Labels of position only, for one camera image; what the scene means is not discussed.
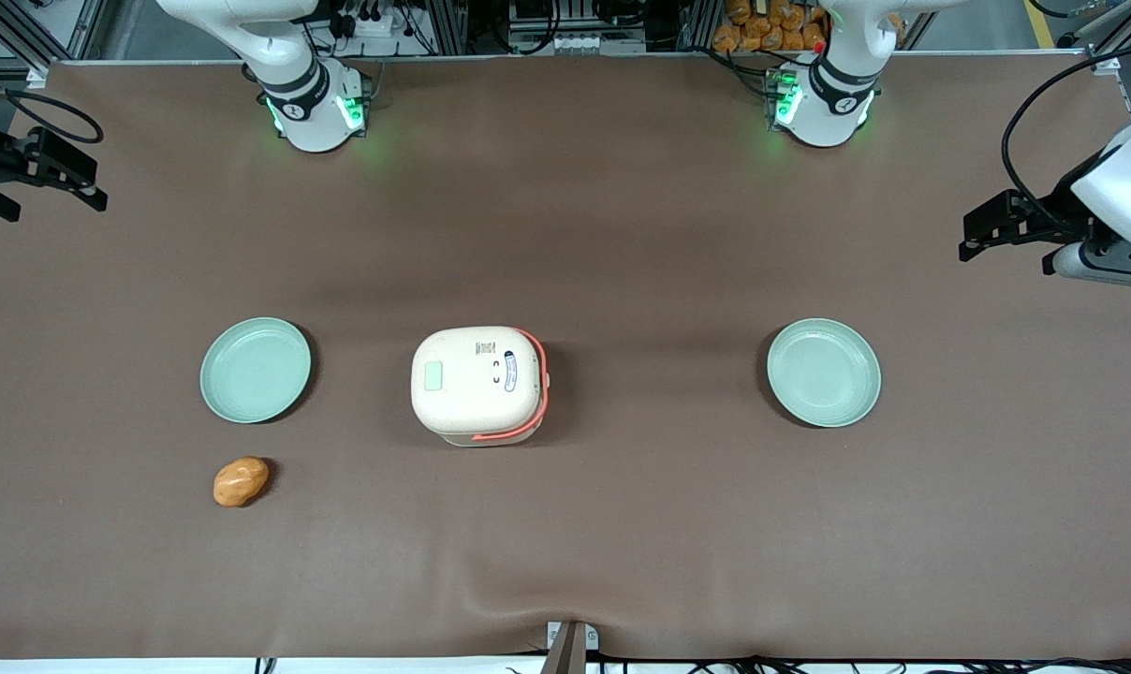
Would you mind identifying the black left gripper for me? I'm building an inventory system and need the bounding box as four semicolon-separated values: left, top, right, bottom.
958;157;1107;263

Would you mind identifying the cream rice cooker orange handle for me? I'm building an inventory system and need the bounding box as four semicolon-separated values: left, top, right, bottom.
410;325;552;448

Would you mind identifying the pale green plate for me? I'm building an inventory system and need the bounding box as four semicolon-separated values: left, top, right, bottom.
199;316;313;425
766;318;883;429

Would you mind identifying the bag of orange bread rolls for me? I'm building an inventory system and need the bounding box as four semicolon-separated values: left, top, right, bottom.
712;0;828;54

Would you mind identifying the orange-brown bread roll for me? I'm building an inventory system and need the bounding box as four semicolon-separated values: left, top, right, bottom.
213;456;271;509

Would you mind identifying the white power strip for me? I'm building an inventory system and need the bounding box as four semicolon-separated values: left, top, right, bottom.
507;28;648;56

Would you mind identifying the brown table mat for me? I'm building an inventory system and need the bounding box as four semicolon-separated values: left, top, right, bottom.
0;51;1131;662

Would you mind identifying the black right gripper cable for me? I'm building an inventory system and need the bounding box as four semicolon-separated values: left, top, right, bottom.
0;56;106;147

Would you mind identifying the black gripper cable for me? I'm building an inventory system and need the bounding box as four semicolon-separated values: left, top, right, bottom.
1000;39;1131;222
0;56;106;147

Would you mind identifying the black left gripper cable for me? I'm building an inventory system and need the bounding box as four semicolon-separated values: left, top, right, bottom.
1000;39;1131;222

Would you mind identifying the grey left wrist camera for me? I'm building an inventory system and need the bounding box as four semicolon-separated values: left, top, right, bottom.
1041;240;1131;289

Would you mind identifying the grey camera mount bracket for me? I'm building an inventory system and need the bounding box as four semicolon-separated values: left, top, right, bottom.
539;620;601;674

